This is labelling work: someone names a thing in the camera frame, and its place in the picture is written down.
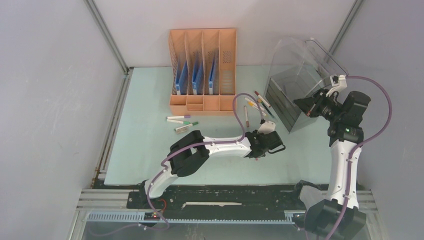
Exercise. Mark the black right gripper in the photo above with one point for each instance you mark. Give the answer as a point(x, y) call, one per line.
point(306, 104)

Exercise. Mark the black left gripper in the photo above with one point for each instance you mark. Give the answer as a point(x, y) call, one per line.
point(257, 135)

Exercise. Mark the yellow cap white marker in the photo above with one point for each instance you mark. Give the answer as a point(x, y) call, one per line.
point(255, 106)

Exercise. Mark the dark red cap marker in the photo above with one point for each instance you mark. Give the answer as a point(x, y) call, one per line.
point(262, 99)

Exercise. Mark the blue folder bottom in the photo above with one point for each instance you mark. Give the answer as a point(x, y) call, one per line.
point(213, 74)

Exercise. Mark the blue folder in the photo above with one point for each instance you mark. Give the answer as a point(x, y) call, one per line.
point(213, 74)
point(198, 74)
point(181, 78)

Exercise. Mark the blue folder top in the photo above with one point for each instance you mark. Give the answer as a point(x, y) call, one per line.
point(181, 78)

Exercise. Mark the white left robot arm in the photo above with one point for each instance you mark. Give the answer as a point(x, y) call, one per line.
point(189, 153)

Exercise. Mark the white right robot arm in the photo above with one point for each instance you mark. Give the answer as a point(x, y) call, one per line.
point(336, 215)

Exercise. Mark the brown cap white marker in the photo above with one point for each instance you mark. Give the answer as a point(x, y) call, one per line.
point(246, 116)

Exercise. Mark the clear plastic drawer cabinet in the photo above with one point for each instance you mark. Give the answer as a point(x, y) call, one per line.
point(299, 67)

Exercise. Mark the dark green cap marker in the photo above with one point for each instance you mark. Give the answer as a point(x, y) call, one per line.
point(186, 126)

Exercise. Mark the purple cap white marker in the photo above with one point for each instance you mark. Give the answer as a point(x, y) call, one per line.
point(177, 117)

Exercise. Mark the light green cap marker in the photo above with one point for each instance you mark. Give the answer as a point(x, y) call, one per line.
point(178, 121)

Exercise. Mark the orange plastic file organizer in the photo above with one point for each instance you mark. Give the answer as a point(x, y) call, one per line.
point(183, 43)

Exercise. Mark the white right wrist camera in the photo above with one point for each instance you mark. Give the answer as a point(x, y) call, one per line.
point(338, 84)

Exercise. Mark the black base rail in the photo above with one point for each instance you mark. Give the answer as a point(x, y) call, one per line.
point(262, 203)

